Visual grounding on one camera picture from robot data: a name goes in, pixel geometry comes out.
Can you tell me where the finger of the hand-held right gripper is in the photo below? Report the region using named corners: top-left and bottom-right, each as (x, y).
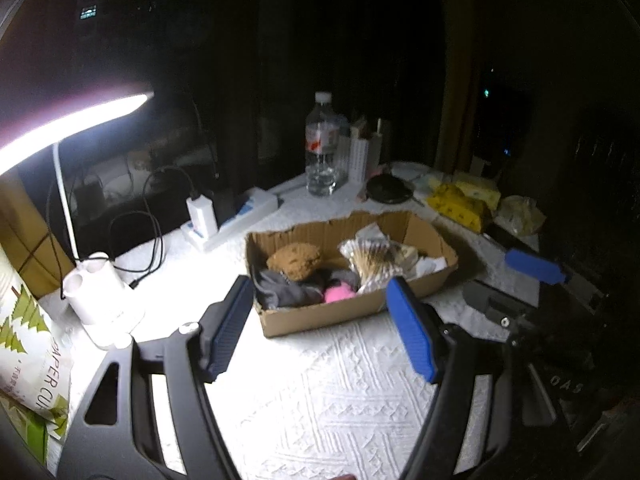
top-left (462, 280), bottom-right (542, 329)
top-left (485, 222), bottom-right (576, 287)

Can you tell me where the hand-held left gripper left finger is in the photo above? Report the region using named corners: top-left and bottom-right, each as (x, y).
top-left (56, 275), bottom-right (255, 480)

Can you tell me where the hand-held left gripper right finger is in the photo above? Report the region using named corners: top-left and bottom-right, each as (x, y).
top-left (386, 275), bottom-right (518, 480)

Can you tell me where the grey cloth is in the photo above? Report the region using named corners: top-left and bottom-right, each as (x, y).
top-left (250, 265), bottom-right (327, 310)

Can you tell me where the white paper towel sheet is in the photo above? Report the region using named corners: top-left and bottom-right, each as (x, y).
top-left (414, 255), bottom-right (449, 277)

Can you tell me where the pink fluffy ball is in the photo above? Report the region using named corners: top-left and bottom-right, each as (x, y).
top-left (322, 285), bottom-right (357, 305)

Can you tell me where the bag of cotton swabs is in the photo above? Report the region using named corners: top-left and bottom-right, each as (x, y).
top-left (339, 237), bottom-right (397, 294)

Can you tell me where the cardboard box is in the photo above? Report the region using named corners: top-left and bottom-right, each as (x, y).
top-left (244, 210), bottom-right (459, 338)

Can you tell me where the brown plush ball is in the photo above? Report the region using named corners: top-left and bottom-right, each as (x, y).
top-left (266, 242), bottom-right (325, 282)

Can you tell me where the clear plastic bag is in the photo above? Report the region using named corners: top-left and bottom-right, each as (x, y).
top-left (495, 195), bottom-right (547, 236)

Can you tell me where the pale yellow tissue packet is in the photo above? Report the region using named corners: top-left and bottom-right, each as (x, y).
top-left (452, 172), bottom-right (502, 211)

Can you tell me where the white embossed table cover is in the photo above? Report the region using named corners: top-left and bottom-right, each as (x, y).
top-left (37, 160), bottom-right (551, 480)

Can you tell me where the white charger block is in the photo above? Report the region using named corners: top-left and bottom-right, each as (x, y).
top-left (186, 193), bottom-right (219, 238)

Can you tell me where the white power strip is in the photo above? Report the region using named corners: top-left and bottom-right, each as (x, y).
top-left (181, 187), bottom-right (279, 252)

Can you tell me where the black power adapter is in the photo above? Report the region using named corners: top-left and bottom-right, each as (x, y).
top-left (212, 189), bottom-right (239, 222)

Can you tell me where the light blue tissue pack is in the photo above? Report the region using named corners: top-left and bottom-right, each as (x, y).
top-left (412, 172), bottom-right (446, 197)

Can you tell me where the white desk lamp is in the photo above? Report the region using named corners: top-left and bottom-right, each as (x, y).
top-left (0, 90), bottom-right (156, 351)

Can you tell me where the black round lid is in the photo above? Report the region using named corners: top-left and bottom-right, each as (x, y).
top-left (366, 172), bottom-right (416, 206)

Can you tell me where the white woven plastic basket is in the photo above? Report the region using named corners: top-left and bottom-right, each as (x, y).
top-left (348, 125), bottom-right (387, 183)

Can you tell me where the tree print paper cup package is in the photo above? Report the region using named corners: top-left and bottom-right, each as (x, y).
top-left (0, 245), bottom-right (76, 421)

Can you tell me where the clear plastic water bottle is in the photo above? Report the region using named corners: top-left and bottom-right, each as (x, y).
top-left (305, 91), bottom-right (343, 197)

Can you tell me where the brown cardboard carton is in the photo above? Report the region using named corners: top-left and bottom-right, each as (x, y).
top-left (0, 175), bottom-right (76, 301)

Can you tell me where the green box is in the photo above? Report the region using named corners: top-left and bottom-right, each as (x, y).
top-left (0, 390), bottom-right (68, 476)

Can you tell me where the thin black cable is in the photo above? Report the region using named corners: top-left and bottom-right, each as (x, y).
top-left (109, 165), bottom-right (199, 288)

